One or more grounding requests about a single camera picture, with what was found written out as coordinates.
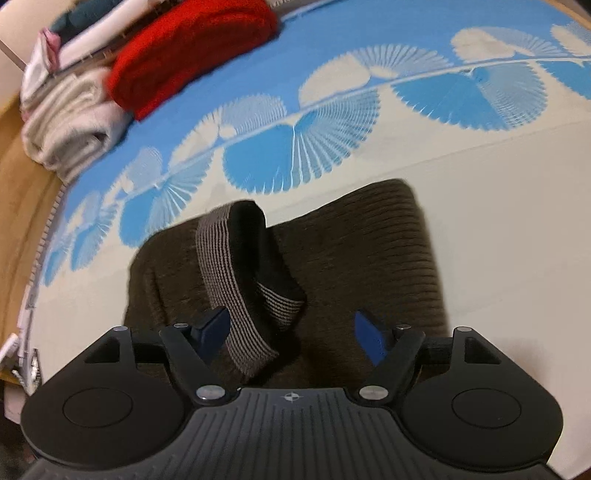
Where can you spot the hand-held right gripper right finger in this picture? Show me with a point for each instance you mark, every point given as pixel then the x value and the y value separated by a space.
pixel 369 337

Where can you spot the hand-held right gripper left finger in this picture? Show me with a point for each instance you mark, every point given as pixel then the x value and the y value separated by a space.
pixel 214 330

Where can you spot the white patterned mattress edge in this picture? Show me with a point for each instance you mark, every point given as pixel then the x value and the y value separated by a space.
pixel 34 286

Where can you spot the cream folded fleece blanket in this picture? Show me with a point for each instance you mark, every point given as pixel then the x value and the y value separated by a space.
pixel 74 124

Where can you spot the red folded blanket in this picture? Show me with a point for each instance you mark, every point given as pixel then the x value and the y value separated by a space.
pixel 184 50

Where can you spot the blue white printed bedsheet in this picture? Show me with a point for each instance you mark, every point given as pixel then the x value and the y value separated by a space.
pixel 332 55

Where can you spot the dark star-print blanket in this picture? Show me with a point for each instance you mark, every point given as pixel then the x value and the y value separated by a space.
pixel 87 60

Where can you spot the pink cloth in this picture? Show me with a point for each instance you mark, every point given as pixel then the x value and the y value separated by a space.
pixel 39 64

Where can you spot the striped folded bedding stack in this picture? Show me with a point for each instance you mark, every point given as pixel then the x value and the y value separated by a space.
pixel 97 32

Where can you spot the teal shark plush toy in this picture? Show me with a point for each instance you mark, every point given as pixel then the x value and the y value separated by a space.
pixel 78 13

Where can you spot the wooden bed frame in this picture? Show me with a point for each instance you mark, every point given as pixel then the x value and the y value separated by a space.
pixel 23 194

